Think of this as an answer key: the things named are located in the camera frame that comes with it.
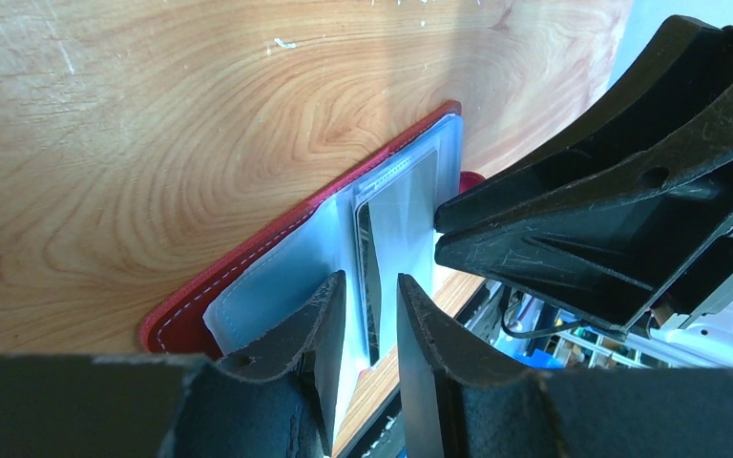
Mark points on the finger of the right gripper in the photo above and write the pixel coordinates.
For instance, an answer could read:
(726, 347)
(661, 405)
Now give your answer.
(686, 65)
(653, 229)

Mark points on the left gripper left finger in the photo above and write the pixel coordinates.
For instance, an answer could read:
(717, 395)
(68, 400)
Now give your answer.
(276, 397)

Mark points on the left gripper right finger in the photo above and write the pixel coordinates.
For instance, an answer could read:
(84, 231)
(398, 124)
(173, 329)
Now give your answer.
(463, 398)

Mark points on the red leather card holder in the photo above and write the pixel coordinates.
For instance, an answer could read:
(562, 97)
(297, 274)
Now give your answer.
(268, 277)

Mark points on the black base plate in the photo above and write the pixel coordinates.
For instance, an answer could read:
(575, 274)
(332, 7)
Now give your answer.
(373, 425)

